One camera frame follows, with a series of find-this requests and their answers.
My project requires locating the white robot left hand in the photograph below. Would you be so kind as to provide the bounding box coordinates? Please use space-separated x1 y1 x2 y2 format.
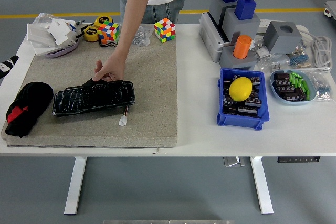
0 55 20 79

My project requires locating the low grey block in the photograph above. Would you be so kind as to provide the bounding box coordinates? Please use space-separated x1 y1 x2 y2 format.
219 46 258 71

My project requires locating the grey junction box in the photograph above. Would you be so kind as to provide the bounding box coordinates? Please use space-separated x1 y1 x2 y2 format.
198 12 232 63

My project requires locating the white flat box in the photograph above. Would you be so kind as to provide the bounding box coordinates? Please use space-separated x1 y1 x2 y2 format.
26 22 57 49

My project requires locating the yellow tape measure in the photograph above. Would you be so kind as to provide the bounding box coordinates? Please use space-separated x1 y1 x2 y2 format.
93 15 114 29
83 26 100 42

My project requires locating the clear bag with white plug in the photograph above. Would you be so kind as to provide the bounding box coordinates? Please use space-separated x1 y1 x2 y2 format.
256 52 291 74

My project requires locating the yellow lemon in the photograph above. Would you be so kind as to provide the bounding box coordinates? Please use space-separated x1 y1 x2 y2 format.
228 77 253 102

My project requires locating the clear bag of screws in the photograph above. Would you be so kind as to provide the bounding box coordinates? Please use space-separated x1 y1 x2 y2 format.
131 24 154 47

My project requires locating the black desk control panel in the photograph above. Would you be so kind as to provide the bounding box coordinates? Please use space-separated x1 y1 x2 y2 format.
277 157 321 163

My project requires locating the black strap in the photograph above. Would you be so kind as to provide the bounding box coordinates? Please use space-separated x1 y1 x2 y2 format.
99 39 118 49

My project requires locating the light blue dish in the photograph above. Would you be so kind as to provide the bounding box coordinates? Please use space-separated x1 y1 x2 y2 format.
269 69 317 106

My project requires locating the colourful puzzle cube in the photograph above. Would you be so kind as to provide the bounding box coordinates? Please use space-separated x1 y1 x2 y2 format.
98 20 121 44
153 17 176 44

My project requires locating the white folded card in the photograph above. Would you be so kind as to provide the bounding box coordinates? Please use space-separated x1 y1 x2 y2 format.
48 18 77 46

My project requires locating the metal bracket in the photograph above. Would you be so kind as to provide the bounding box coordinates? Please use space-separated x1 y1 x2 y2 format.
223 157 245 167

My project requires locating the clear plastic bag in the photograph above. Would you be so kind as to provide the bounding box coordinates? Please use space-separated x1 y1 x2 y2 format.
31 12 66 26

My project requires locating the small clear parts bag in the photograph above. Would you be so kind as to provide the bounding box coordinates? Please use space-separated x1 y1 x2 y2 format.
250 39 271 58

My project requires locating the black rag with red tag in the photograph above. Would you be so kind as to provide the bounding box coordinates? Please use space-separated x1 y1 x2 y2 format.
5 81 55 138

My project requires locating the grey block with round hole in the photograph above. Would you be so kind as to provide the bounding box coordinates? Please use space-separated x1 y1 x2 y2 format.
262 20 302 54

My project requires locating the person's hand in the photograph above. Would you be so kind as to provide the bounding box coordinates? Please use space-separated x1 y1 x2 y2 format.
92 53 129 83

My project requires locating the purple tray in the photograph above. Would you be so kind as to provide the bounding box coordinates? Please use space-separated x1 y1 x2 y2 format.
35 37 80 59

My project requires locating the tall grey block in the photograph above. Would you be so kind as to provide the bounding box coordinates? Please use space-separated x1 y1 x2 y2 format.
209 0 238 25

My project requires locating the bag of blue resistors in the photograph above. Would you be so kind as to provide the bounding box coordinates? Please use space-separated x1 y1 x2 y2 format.
288 50 313 69
306 71 335 103

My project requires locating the white power cable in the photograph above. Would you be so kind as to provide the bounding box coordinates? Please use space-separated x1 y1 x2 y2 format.
299 31 333 72

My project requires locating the blue plastic bin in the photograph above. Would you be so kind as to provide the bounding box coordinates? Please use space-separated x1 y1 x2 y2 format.
216 68 270 131

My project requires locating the grey-brown mat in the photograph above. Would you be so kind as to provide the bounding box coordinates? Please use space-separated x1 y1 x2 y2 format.
1 23 179 148

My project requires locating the white table leg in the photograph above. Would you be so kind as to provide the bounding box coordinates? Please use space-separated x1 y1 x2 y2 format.
249 156 275 215
64 156 87 216

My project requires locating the white connector with wires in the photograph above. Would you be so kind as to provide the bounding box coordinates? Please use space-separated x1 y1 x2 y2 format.
118 105 130 127

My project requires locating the orange cylinder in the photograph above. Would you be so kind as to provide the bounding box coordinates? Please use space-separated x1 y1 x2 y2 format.
233 34 253 59

